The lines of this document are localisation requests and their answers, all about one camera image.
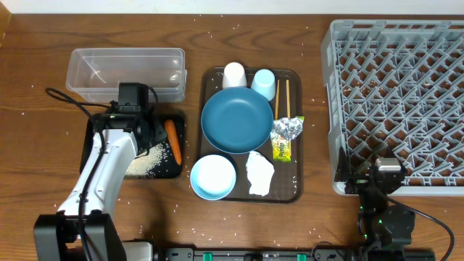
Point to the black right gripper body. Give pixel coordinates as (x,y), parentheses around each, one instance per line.
(357,184)

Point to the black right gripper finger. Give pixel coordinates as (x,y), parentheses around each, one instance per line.
(390,154)
(343,171)

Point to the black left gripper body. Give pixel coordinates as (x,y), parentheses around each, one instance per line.
(156,133)

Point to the orange carrot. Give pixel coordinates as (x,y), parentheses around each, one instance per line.
(173,140)

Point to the pile of white rice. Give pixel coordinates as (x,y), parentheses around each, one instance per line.
(150,162)

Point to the yellow green snack packet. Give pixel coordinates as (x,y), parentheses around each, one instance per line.
(281,148)

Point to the foil wrapper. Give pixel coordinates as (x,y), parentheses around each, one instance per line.
(287,128)

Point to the white napkin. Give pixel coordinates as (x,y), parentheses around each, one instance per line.
(259,172)

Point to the light blue bowl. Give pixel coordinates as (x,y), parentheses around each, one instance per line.
(213,177)

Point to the dark blue plate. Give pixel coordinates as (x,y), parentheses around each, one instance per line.
(237,120)

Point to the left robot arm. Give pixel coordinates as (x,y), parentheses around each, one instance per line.
(82,228)

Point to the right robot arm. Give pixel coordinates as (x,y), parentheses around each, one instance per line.
(387,228)

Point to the grey dishwasher rack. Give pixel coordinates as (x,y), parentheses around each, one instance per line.
(398,84)

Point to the clear plastic bin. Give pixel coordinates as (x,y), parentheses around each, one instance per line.
(96,73)

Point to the black plastic tray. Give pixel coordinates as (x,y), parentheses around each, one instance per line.
(171,169)

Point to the dark brown serving tray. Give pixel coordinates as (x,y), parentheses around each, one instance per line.
(287,182)

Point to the wooden chopstick left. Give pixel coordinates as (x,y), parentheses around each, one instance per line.
(277,94)

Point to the wooden chopstick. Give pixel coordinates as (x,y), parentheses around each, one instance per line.
(277,94)
(288,99)

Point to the wooden chopstick right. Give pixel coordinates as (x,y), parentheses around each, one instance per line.
(288,99)

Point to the pink plastic cup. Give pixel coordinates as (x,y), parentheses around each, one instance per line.
(234,76)

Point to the light blue plastic cup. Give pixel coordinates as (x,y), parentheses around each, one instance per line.
(264,82)

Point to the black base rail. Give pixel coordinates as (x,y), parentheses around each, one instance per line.
(186,254)

